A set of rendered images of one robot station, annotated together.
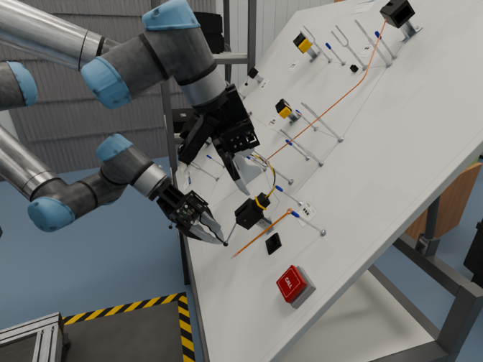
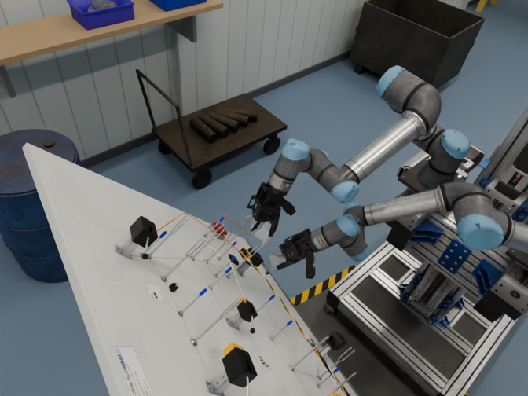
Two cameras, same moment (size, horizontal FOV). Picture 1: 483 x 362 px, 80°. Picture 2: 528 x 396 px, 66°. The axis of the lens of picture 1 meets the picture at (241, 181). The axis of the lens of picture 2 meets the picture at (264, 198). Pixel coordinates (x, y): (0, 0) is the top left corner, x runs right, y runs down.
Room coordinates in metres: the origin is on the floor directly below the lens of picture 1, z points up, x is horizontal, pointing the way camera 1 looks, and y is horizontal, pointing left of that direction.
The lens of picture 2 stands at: (1.35, -0.32, 2.32)
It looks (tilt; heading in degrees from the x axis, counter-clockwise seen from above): 47 degrees down; 158
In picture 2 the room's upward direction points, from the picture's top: 8 degrees clockwise
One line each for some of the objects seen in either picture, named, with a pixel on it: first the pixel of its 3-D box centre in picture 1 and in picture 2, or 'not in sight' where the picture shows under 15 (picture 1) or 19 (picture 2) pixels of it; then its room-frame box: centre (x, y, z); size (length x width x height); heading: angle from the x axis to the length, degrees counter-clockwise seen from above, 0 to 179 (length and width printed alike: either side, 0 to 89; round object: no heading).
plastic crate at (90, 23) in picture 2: not in sight; (102, 9); (-1.16, -0.44, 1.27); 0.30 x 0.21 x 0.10; 116
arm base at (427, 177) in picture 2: not in sight; (438, 171); (0.38, 0.85, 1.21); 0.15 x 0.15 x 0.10
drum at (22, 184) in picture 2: not in sight; (45, 208); (-0.50, -0.94, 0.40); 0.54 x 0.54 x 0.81
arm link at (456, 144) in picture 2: not in sight; (449, 149); (0.38, 0.85, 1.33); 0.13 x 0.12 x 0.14; 19
